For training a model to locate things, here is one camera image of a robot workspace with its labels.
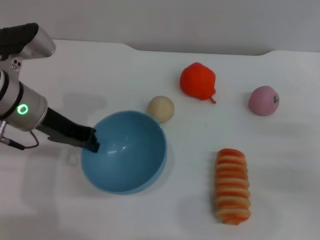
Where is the orange striped bread loaf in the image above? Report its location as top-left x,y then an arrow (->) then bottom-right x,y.
214,148 -> 252,225

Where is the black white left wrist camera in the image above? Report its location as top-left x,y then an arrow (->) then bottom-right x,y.
0,22 -> 57,74

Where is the blue bowl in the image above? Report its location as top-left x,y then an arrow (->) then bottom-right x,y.
80,110 -> 168,196

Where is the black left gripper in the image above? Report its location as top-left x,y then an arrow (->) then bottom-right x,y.
36,106 -> 101,154

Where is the pink toy peach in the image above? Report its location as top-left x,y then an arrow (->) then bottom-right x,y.
247,85 -> 280,117

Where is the beige round bun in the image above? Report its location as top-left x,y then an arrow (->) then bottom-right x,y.
146,95 -> 175,124

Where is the red toy pepper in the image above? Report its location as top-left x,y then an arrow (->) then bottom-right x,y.
179,62 -> 217,105

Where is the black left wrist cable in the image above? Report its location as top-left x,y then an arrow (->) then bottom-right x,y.
0,121 -> 40,151

